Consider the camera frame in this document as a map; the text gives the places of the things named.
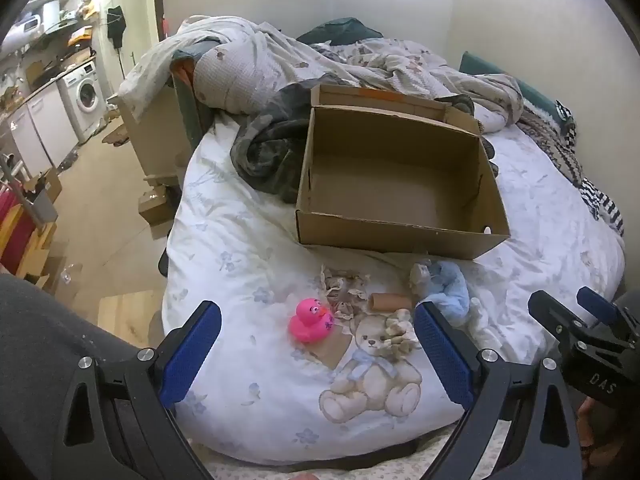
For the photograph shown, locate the white kitchen cabinets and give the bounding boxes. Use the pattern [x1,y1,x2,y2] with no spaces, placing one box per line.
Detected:
[6,82,77,172]

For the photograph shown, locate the teal pillow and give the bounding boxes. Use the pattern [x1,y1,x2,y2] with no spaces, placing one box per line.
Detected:
[459,51,566,122]

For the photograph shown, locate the black white patterned blanket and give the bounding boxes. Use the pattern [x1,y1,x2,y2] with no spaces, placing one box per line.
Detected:
[519,100,626,237]

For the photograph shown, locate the flat cardboard piece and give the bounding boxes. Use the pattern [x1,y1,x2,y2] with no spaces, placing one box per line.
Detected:
[304,329,352,372]

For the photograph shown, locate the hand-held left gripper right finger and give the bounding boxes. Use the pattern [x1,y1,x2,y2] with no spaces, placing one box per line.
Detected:
[412,300,583,480]

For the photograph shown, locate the crumpled beige printed quilt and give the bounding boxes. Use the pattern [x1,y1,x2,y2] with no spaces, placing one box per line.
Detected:
[117,15,523,133]

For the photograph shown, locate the white fluffy cloth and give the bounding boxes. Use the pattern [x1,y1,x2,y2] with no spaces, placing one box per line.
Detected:
[467,297,501,352]

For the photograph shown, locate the beige ruffled scrunchie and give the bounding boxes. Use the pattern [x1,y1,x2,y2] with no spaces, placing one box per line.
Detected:
[384,309,422,357]

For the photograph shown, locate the black hanging garment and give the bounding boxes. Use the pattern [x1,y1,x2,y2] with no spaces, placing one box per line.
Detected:
[106,5,127,49]

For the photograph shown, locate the cream ruffled cloth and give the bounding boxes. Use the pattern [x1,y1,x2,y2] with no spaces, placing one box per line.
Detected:
[319,264,372,322]

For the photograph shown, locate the white washing machine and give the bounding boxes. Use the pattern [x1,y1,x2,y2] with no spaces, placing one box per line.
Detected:
[57,62,108,143]

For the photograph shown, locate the grey beige plush piece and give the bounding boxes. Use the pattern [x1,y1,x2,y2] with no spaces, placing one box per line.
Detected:
[409,262,437,292]

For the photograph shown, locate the pink rubber duck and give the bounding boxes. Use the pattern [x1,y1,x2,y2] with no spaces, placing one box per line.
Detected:
[288,298,335,345]

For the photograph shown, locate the pink cloth on rack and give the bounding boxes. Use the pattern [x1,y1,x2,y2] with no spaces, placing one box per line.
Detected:
[0,190,32,272]

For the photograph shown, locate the wooden bed footboard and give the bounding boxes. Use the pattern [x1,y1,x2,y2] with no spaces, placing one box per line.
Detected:
[117,77,202,187]

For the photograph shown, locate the brown cardboard tube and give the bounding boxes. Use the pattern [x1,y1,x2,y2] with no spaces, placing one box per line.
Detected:
[369,294,413,311]

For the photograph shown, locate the person's right hand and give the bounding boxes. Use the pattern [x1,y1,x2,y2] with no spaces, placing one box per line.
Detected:
[576,399,608,468]

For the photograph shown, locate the dark wall hanging strip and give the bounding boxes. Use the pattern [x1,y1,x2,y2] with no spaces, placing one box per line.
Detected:
[152,0,167,41]

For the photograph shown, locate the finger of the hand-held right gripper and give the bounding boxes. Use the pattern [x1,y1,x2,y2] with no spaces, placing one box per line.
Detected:
[527,289,601,356]
[576,286,640,353]

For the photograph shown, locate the small cardboard box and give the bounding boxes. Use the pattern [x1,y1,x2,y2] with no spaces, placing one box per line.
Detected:
[138,185,177,224]

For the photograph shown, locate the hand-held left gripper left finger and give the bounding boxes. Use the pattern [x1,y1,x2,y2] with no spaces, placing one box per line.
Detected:
[52,300,223,480]

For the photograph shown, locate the brown doormat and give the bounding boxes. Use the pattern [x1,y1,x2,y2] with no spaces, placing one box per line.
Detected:
[101,125,132,148]

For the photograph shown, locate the light blue plush toy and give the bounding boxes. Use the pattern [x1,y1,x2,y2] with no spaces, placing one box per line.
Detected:
[429,261,472,329]

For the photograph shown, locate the cluttered wall shelf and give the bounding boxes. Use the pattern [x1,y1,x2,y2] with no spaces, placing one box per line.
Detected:
[0,0,97,68]

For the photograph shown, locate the dark green pillow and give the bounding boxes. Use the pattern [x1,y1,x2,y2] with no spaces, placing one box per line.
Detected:
[295,17,383,44]

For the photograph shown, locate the dark camouflage blanket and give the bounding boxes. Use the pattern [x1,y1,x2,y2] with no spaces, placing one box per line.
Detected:
[230,80,497,204]

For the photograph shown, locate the grey storage box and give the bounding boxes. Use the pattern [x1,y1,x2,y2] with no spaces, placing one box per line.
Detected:
[30,180,62,224]

